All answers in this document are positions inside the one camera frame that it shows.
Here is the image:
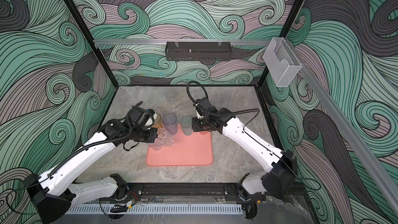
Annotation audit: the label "yellow plastic cup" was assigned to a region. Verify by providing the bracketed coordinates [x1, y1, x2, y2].
[152, 113, 163, 129]

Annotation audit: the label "clear glass front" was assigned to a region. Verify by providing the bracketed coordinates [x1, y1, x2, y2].
[148, 128, 174, 151]

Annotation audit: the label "clear glass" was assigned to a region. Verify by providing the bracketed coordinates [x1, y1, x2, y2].
[154, 106, 166, 117]
[148, 128, 174, 151]

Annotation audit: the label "green plastic cup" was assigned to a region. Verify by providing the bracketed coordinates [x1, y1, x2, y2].
[180, 116, 193, 136]

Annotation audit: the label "blue plastic cup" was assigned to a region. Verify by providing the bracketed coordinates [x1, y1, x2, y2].
[162, 113, 178, 135]

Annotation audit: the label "pink tray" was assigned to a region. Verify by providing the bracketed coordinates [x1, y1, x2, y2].
[146, 124, 214, 167]

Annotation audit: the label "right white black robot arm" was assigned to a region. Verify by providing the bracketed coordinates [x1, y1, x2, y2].
[192, 105, 297, 200]

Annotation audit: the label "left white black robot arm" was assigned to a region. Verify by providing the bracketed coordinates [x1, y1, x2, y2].
[23, 119, 158, 224]

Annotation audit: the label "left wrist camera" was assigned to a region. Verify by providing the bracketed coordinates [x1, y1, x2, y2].
[127, 107, 157, 129]

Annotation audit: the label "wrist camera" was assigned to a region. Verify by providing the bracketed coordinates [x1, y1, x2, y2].
[127, 107, 157, 129]
[194, 97, 217, 115]

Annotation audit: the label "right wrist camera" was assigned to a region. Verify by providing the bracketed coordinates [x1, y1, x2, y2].
[194, 97, 217, 115]

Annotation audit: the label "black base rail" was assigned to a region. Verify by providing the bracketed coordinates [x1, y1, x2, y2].
[124, 181, 307, 197]

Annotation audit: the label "black perforated wall shelf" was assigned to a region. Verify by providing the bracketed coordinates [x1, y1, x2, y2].
[165, 41, 232, 62]

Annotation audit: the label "white slotted cable duct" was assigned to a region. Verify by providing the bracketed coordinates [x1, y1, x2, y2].
[66, 203, 243, 215]

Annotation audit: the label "clear acrylic wall holder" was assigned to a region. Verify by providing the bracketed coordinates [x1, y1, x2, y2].
[263, 37, 302, 87]

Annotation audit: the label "aluminium rail back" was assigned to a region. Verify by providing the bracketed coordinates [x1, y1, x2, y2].
[93, 38, 271, 46]

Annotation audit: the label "aluminium rail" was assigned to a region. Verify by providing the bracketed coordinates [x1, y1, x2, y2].
[93, 38, 271, 46]
[301, 64, 398, 214]

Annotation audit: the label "aluminium rail right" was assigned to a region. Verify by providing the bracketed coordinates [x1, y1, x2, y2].
[301, 64, 398, 214]

